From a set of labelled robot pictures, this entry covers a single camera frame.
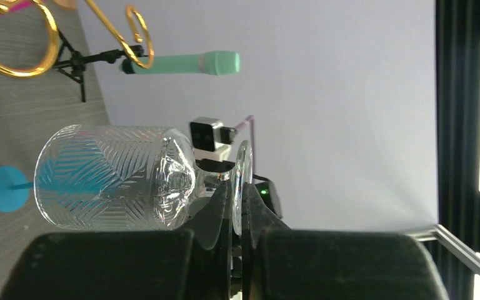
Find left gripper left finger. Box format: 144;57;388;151
0;181;232;299

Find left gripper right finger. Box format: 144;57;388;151
242;183;448;299

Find clear textured wine glass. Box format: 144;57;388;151
33;124;253;231

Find blue wine glass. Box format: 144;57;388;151
0;166;34;213

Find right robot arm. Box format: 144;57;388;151
196;159;283;219

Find mint green microphone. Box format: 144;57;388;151
119;51;241;76

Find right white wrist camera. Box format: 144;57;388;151
189;117;238;162

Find gold wire glass rack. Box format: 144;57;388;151
0;0;154;78

